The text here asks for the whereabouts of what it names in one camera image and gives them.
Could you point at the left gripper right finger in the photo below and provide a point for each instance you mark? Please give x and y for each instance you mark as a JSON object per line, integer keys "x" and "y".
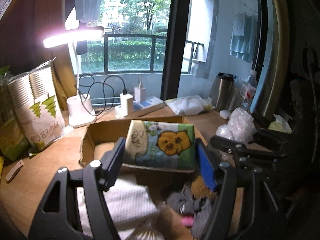
{"x": 221, "y": 177}

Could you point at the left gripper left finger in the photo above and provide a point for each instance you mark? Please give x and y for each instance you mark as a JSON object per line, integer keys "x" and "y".
{"x": 58, "y": 217}

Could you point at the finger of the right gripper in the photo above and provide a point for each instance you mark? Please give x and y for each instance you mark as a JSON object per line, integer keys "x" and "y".
{"x": 261, "y": 122}
{"x": 226, "y": 145}

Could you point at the white bubble wrap bundle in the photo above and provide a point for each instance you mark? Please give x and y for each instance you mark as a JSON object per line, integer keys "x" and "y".
{"x": 240, "y": 127}

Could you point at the brown fuzzy plush toy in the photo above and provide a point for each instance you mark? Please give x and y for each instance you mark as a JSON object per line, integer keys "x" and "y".
{"x": 200, "y": 190}

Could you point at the grey dotted socks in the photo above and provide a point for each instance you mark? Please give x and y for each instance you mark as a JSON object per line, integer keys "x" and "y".
{"x": 184, "y": 203}

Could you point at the cartoon bear tissue pack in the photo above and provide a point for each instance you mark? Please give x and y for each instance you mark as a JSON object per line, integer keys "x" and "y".
{"x": 160, "y": 146}

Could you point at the yellow tissue pack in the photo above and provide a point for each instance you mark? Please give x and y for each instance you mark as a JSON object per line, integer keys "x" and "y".
{"x": 280, "y": 125}

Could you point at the clear water bottle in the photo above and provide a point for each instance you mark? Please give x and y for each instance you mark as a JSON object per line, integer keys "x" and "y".
{"x": 247, "y": 91}

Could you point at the white earbuds case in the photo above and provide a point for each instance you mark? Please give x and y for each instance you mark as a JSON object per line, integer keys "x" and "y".
{"x": 225, "y": 114}

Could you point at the pink plush heart toy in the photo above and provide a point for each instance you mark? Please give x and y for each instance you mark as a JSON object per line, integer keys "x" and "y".
{"x": 187, "y": 221}

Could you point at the stainless steel tumbler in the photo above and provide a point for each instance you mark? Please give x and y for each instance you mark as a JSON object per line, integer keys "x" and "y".
{"x": 222, "y": 87}

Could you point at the brown cardboard box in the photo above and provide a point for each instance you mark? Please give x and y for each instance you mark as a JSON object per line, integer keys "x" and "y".
{"x": 108, "y": 132}

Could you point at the folded white cloth pack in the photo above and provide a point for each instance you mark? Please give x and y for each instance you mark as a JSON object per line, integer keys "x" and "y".
{"x": 189, "y": 105}

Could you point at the white small knife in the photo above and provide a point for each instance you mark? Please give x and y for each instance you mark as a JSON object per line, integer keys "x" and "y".
{"x": 12, "y": 173}

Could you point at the white textured cloth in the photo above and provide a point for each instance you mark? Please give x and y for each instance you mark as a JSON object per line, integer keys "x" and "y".
{"x": 132, "y": 210}

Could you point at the green yellow package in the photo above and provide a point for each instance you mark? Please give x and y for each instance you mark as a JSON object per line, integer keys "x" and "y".
{"x": 13, "y": 140}

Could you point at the hanging blue towel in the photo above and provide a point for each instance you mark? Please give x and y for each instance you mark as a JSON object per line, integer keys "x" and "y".
{"x": 243, "y": 37}

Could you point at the white power strip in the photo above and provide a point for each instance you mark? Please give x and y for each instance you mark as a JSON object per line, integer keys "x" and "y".
{"x": 151, "y": 104}

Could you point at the white desk lamp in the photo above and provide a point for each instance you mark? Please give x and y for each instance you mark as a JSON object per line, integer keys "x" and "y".
{"x": 80, "y": 111}

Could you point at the white plug adapter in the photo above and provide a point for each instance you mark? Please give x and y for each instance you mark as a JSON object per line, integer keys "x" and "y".
{"x": 140, "y": 92}

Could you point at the paper cup package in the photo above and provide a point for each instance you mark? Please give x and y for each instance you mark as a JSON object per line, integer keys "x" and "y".
{"x": 36, "y": 106}

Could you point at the black balcony railing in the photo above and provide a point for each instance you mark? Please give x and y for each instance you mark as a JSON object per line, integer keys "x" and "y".
{"x": 124, "y": 53}

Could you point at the black hanging sock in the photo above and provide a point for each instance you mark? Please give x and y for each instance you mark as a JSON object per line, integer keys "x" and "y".
{"x": 81, "y": 46}

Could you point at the hanging grey shirt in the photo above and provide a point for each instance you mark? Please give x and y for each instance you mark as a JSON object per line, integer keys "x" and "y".
{"x": 87, "y": 10}

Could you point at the white charger with black cable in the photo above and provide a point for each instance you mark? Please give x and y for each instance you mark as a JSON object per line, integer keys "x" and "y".
{"x": 126, "y": 103}

